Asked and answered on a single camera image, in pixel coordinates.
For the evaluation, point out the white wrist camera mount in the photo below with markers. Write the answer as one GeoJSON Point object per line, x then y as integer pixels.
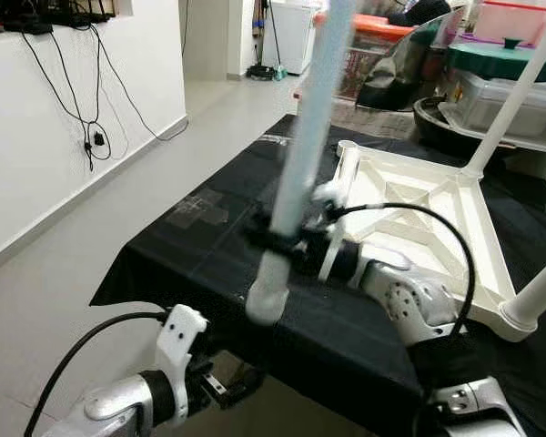
{"type": "Point", "coordinates": [182, 332]}
{"type": "Point", "coordinates": [332, 193]}

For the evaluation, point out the dark curved glossy panel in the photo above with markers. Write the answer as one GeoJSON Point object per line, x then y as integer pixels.
{"type": "Point", "coordinates": [396, 77]}

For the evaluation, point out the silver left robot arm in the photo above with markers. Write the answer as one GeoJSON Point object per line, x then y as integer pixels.
{"type": "Point", "coordinates": [100, 410]}

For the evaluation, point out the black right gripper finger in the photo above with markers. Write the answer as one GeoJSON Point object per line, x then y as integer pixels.
{"type": "Point", "coordinates": [255, 238]}

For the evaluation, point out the black power adapter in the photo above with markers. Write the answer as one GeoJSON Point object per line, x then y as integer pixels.
{"type": "Point", "coordinates": [98, 139]}

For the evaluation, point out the green round pot lid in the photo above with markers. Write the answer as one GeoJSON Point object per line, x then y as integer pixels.
{"type": "Point", "coordinates": [491, 62]}

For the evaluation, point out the beige bench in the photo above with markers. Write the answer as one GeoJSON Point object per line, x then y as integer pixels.
{"type": "Point", "coordinates": [364, 114]}

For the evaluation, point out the black floor mop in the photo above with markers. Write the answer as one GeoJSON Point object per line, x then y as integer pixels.
{"type": "Point", "coordinates": [264, 71]}

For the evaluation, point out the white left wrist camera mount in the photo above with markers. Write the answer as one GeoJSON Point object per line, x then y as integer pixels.
{"type": "Point", "coordinates": [182, 332]}

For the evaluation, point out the clear plastic container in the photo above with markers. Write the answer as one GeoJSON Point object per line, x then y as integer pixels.
{"type": "Point", "coordinates": [491, 105]}

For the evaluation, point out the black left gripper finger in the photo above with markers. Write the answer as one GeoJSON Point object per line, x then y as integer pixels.
{"type": "Point", "coordinates": [241, 382]}

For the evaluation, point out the black router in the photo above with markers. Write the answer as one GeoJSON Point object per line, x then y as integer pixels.
{"type": "Point", "coordinates": [27, 23]}

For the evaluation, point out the orange-lidded storage box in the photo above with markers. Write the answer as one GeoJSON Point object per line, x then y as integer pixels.
{"type": "Point", "coordinates": [373, 55]}

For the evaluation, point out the white appliance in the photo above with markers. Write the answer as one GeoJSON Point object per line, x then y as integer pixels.
{"type": "Point", "coordinates": [296, 36]}

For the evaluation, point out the white plastic table top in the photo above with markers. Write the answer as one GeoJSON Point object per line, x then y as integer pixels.
{"type": "Point", "coordinates": [409, 191]}

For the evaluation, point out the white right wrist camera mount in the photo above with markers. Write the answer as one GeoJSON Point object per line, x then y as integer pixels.
{"type": "Point", "coordinates": [332, 193]}

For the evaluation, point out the pink box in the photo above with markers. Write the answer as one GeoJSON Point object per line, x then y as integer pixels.
{"type": "Point", "coordinates": [510, 23]}

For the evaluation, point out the black tablecloth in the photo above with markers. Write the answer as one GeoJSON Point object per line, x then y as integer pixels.
{"type": "Point", "coordinates": [182, 264]}

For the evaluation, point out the black wok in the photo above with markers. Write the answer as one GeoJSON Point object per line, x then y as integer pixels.
{"type": "Point", "coordinates": [428, 118]}

